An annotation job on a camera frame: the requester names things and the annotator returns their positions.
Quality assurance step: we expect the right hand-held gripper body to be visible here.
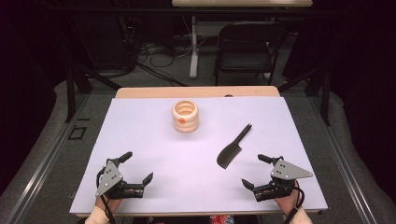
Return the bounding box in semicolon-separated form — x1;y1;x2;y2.
253;157;314;203

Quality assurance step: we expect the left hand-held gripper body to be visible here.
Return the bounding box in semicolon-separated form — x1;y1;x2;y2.
94;158;146;201

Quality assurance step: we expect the black plastic spatula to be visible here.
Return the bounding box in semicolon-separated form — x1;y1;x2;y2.
216;123;253;170

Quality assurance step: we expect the cream ribbed cup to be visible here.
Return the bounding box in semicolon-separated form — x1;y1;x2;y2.
171;99;200;134

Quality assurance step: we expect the person's left hand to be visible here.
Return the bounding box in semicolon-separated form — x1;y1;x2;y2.
94;195;123;216

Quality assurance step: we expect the person's right hand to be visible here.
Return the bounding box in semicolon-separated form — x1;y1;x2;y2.
274;186;304;216

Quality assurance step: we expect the white table mat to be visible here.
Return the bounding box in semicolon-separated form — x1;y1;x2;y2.
68;96;330;216

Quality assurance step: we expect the wooden table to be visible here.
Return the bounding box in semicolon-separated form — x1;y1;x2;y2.
74;85;325;218

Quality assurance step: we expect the black folding chair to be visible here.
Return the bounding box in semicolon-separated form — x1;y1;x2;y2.
213;21;289;87

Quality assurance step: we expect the white desk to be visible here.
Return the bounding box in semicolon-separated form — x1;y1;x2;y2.
171;0;314;80

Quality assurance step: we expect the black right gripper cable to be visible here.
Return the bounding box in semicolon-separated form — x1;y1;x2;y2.
282;180;306;224

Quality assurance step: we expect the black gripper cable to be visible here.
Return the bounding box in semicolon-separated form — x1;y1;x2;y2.
282;180;306;224
95;167;117;224

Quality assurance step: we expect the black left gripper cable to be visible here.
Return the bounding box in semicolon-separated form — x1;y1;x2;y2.
95;167;117;224

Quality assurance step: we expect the aluminium floor rail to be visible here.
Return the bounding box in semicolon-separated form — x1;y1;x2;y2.
0;92;92;224
310;92;379;224

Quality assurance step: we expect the black metal frame stand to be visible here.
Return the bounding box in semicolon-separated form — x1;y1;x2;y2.
276;66;332;127
64;12;123;124

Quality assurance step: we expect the bundle of floor cables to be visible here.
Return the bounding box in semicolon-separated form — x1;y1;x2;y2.
136;36;194;88

